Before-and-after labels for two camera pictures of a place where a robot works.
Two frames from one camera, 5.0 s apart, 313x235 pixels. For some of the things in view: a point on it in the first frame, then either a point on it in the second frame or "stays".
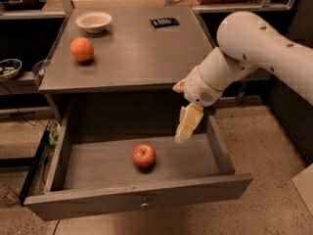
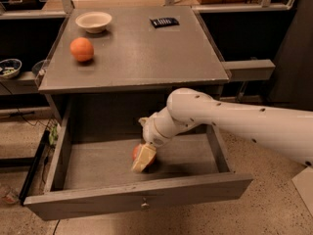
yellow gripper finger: (191, 116) to (145, 153)
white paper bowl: (94, 22) stays
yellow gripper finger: (180, 86) to (143, 120)
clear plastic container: (39, 69) stays
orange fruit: (81, 49) stays
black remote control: (161, 22) stays
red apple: (144, 157) stays
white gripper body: (198, 88) to (152, 130)
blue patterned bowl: (10, 68) stays
